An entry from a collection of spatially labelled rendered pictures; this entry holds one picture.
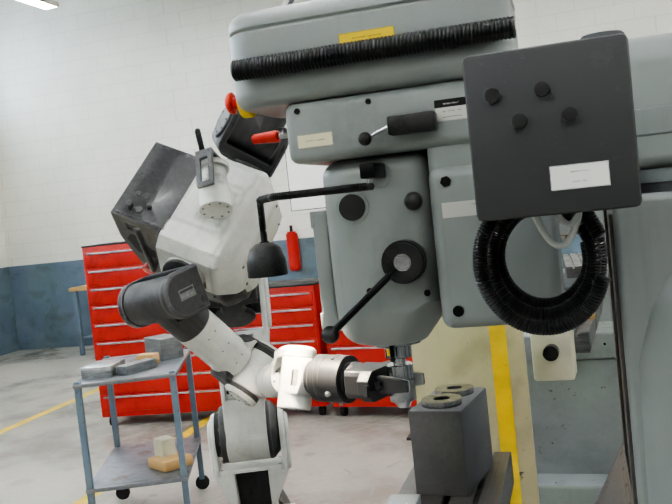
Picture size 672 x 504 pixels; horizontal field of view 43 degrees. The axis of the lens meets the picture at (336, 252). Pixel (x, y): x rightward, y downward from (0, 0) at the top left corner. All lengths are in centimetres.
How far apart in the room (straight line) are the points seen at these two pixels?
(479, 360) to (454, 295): 191
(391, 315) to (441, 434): 53
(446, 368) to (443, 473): 140
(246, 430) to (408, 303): 85
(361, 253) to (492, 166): 39
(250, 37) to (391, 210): 36
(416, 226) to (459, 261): 9
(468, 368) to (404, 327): 186
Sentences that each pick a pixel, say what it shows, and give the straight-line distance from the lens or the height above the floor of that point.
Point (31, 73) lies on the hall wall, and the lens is 1283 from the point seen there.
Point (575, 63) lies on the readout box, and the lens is 111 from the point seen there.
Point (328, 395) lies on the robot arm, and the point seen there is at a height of 122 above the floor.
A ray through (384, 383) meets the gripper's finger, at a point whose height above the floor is 124.
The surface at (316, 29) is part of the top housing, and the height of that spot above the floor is 184.
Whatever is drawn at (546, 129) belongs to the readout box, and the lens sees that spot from 110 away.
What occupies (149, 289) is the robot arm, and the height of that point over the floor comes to 143.
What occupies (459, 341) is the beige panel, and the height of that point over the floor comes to 100.
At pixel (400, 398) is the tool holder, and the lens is 152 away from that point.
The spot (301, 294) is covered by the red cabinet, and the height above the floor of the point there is 93.
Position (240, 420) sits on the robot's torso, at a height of 106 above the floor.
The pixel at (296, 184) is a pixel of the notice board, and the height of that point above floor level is 189.
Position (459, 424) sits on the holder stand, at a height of 107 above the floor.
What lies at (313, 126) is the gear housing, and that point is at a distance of 141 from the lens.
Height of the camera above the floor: 155
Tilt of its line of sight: 3 degrees down
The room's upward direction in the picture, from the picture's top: 6 degrees counter-clockwise
